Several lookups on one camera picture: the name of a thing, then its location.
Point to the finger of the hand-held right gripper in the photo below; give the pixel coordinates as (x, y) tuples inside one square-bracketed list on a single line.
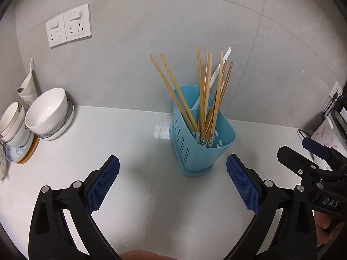
[(315, 147), (294, 162)]

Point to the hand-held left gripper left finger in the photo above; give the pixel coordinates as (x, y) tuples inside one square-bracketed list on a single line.
[(104, 184)]

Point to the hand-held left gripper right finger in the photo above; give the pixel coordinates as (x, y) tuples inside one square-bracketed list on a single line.
[(242, 187)]

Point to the blue plastic utensil holder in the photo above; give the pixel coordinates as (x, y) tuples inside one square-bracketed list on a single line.
[(187, 151)]

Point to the group of wooden chopsticks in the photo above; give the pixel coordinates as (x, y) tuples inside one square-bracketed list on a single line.
[(200, 73)]

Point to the person's right hand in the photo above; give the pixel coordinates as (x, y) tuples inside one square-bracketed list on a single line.
[(324, 230)]

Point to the white flowered rice cooker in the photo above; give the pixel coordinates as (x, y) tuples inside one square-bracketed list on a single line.
[(328, 135)]

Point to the black metal rack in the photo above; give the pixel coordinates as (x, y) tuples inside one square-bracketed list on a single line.
[(338, 105)]

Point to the white ribbed plate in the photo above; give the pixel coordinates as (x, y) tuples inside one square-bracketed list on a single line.
[(67, 122)]

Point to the round wooden board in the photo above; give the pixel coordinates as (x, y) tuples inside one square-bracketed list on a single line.
[(32, 151)]

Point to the white bowl under striped bowl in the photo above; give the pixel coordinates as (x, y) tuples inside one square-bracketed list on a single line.
[(23, 140)]

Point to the large white bowl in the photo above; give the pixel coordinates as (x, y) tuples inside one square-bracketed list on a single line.
[(47, 111)]

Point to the blue patterned plate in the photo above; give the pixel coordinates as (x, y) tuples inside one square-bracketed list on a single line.
[(15, 154)]

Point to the white plate at table edge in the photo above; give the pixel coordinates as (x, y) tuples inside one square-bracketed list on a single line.
[(2, 162)]

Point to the striped rim white bowl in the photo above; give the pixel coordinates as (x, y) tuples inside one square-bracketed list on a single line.
[(12, 119)]

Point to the white plastic chopstick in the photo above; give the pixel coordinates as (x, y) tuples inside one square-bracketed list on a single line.
[(222, 61), (219, 62)]

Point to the white ceramic pitcher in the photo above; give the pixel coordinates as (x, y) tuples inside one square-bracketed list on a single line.
[(28, 86)]

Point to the white wall socket with plug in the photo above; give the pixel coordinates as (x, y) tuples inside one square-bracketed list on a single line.
[(334, 88)]

